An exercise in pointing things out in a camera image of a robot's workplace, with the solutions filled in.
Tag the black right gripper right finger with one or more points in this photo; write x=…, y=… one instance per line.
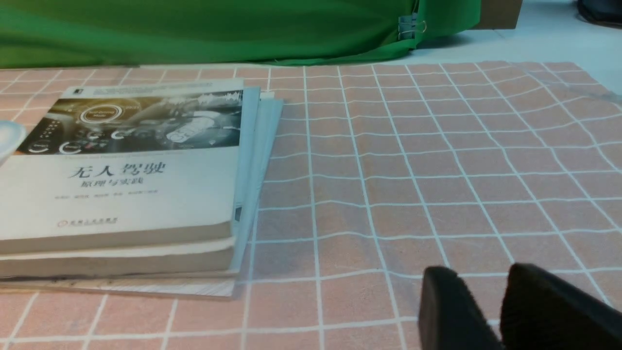
x=541, y=311

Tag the brown cardboard box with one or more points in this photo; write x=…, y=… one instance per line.
x=499, y=14

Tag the middle light blue book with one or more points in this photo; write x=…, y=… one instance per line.
x=171, y=259

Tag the metal binder clip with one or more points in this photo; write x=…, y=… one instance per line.
x=409, y=26

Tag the bottom thin paper booklet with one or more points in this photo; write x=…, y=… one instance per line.
x=217, y=285

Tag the pink checked tablecloth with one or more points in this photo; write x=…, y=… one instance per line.
x=376, y=173

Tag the dark object at corner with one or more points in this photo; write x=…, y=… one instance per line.
x=602, y=12

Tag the top white self-driving book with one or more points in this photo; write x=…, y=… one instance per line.
x=127, y=166

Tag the green backdrop cloth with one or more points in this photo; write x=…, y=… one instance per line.
x=76, y=33

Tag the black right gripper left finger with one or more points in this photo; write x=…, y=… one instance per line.
x=448, y=317

